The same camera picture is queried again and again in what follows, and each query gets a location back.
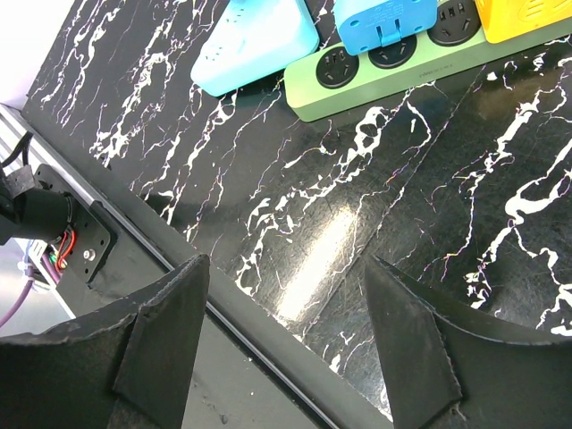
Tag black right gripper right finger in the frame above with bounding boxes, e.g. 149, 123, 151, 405
365, 257, 571, 428

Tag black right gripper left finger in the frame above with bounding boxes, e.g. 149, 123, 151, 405
1, 255, 210, 428

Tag green power strip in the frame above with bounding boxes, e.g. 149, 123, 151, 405
284, 1, 571, 122

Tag teal triangular power strip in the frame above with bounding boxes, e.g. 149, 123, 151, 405
190, 0, 320, 97

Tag light blue plug adapter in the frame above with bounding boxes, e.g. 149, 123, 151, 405
332, 0, 437, 55

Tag yellow cube plug adapter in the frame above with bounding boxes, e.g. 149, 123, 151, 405
475, 0, 571, 44

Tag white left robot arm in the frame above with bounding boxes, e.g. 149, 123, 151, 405
1, 131, 73, 244

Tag black marbled table mat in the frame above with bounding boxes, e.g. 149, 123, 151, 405
23, 1, 571, 427

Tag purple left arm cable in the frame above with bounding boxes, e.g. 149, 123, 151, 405
0, 254, 62, 330

